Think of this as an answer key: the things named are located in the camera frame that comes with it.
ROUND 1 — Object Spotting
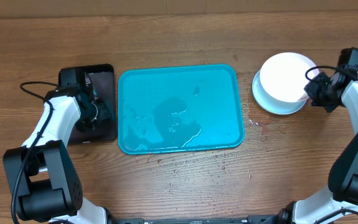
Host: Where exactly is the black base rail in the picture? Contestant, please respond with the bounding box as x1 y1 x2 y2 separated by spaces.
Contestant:
116 215 277 224

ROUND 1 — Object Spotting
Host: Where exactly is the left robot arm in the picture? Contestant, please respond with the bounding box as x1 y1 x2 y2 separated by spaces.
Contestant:
3 96 115 223

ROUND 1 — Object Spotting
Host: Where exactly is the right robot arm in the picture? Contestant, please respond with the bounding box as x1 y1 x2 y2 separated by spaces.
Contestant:
266 70 358 223

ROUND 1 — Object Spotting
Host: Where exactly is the white round plate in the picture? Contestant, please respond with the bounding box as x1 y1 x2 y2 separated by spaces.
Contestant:
260 52 316 103

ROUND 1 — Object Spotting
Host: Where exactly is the black rectangular tray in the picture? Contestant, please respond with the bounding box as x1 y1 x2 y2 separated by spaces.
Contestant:
68 63 117 144

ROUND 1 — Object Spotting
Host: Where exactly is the green and pink sponge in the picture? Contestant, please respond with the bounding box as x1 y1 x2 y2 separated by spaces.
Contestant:
91 89 115 124

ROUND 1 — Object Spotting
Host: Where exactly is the teal plastic serving tray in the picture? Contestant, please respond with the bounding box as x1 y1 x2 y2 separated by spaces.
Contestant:
117 64 245 155

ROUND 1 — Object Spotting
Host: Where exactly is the light blue round plate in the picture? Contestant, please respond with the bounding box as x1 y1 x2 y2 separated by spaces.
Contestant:
252 71 306 115

